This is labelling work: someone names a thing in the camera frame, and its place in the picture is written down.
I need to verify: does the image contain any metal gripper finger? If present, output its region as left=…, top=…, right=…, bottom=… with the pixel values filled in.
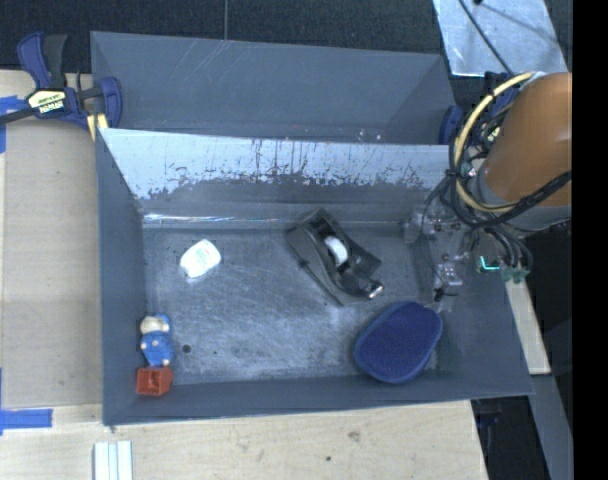
left=431, top=261, right=464, bottom=315

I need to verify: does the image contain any black tape dispenser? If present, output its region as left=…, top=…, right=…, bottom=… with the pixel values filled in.
left=284, top=207, right=385, bottom=308

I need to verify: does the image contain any grey metal bin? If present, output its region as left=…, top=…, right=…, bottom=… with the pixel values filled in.
left=89, top=30, right=536, bottom=427

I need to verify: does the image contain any small white bottle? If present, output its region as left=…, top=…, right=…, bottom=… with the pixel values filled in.
left=179, top=238, right=223, bottom=279

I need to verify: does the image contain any blue and white toy figure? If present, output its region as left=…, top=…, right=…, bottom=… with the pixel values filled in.
left=138, top=312, right=177, bottom=369

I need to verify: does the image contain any small red box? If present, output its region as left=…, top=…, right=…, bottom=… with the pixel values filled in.
left=135, top=365, right=175, bottom=398

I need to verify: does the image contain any pale wood flat board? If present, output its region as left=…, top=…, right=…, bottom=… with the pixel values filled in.
left=1, top=116, right=105, bottom=410

